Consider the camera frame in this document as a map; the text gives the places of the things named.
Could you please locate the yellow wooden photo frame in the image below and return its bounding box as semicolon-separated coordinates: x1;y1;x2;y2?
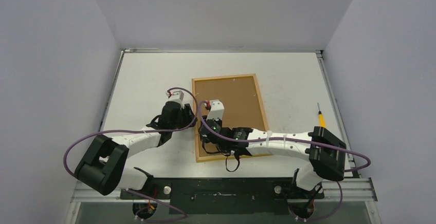
191;73;271;163

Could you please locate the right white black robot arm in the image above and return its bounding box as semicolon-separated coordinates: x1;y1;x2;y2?
198;119;346;198

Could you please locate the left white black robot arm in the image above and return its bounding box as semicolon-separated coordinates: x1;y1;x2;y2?
72;101;196;199

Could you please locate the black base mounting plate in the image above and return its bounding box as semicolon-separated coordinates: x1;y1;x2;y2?
139;177;324;215

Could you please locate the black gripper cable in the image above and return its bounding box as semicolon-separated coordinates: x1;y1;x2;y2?
201;140;241;174

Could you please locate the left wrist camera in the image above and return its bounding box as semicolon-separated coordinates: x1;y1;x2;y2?
168;90;184;104

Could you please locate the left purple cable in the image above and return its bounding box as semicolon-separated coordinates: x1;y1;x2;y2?
63;87;200;224

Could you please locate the purple cable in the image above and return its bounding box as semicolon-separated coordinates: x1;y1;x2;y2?
63;87;200;224
196;100;372;222

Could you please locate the yellow handled screwdriver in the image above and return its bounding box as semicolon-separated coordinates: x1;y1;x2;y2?
317;103;326;127

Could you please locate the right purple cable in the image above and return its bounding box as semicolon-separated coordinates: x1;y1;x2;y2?
196;100;372;222

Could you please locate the aluminium rail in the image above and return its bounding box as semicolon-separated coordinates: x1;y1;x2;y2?
69;177;378;203

